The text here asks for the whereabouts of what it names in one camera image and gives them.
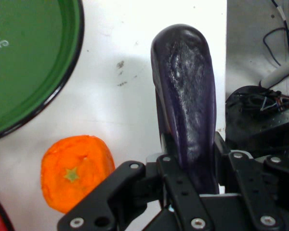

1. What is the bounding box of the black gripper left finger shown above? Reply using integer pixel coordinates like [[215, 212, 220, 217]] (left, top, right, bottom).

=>
[[57, 133, 215, 231]]

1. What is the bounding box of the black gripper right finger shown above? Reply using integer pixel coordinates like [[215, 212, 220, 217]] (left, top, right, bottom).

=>
[[214, 131, 289, 231]]

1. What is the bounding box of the dark purple toy eggplant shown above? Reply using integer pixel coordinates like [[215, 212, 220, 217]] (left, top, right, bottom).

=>
[[150, 23, 220, 195]]

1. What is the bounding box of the orange toy persimmon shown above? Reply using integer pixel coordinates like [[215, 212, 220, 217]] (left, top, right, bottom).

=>
[[40, 135, 116, 215]]

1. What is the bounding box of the grey tube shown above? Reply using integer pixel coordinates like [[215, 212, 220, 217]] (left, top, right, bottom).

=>
[[258, 52, 289, 88]]

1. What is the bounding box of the green round enamel plate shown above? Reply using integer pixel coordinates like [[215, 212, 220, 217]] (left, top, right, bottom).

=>
[[0, 0, 85, 143]]

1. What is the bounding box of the black equipment base with wires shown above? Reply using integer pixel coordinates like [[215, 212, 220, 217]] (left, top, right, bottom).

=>
[[225, 84, 289, 159]]

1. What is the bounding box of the dark blue looped cable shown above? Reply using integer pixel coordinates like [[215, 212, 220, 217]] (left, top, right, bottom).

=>
[[263, 27, 289, 67]]

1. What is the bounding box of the black cable with white tag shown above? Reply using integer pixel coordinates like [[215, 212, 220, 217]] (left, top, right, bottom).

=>
[[270, 0, 289, 57]]

